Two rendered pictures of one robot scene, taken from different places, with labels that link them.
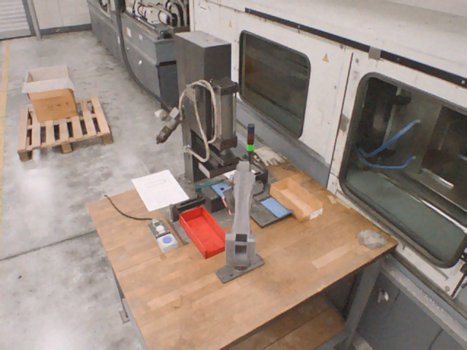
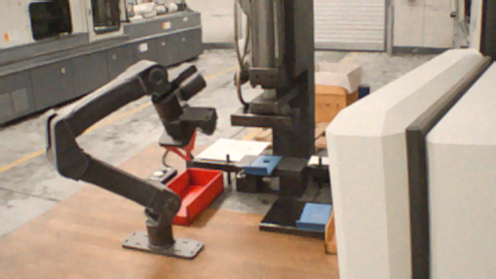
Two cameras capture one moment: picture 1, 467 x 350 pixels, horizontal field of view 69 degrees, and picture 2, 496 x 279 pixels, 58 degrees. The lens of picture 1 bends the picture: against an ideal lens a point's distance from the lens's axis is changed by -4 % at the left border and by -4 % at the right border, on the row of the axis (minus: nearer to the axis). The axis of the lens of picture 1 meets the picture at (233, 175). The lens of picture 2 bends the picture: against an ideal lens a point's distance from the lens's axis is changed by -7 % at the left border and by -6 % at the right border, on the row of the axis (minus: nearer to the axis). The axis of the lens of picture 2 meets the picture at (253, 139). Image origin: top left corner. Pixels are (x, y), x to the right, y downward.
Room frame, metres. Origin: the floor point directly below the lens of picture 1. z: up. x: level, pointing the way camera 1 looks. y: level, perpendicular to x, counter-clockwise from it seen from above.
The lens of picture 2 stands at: (0.50, -0.97, 1.50)
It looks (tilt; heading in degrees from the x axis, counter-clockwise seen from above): 18 degrees down; 52
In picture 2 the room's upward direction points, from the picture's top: 3 degrees counter-clockwise
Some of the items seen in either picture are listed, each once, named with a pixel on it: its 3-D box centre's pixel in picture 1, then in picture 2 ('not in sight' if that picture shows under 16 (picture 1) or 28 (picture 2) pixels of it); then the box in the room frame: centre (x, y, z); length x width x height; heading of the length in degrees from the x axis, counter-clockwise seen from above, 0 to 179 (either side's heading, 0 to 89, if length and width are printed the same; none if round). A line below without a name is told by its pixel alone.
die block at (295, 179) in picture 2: (224, 195); (271, 176); (1.36, 0.04, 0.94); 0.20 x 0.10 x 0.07; 122
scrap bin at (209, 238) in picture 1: (203, 230); (188, 195); (1.11, 0.13, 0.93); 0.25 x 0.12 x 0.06; 32
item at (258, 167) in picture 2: (225, 189); (263, 161); (1.32, 0.04, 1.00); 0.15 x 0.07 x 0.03; 32
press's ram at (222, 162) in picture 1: (213, 138); (271, 77); (1.41, 0.09, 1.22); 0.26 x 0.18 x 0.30; 32
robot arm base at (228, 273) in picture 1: (240, 261); (160, 232); (0.94, -0.03, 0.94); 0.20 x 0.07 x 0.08; 122
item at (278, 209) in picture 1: (276, 205); (315, 213); (1.29, -0.21, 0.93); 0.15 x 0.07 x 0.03; 36
